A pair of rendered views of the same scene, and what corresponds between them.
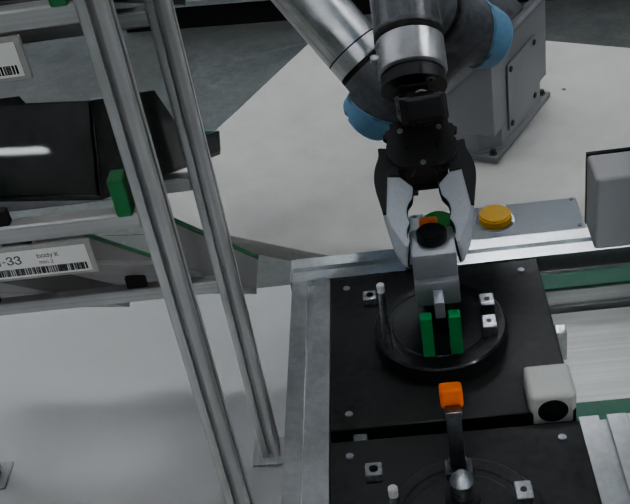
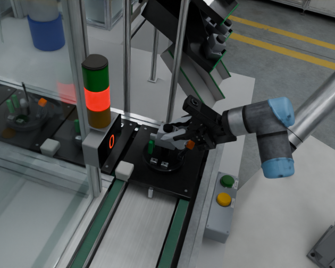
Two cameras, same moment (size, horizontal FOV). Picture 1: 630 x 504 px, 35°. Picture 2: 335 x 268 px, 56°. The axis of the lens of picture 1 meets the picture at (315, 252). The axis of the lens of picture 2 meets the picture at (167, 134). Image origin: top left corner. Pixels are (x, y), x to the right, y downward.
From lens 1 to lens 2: 1.14 m
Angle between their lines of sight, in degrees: 68
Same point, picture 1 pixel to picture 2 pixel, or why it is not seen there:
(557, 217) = (216, 220)
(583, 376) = (141, 200)
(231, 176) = (319, 161)
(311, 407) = (155, 125)
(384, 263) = (212, 160)
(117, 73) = not seen: outside the picture
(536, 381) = (125, 164)
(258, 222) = not seen: hidden behind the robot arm
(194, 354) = (125, 57)
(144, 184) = (125, 9)
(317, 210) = (286, 179)
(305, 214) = not seen: hidden behind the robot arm
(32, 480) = (182, 94)
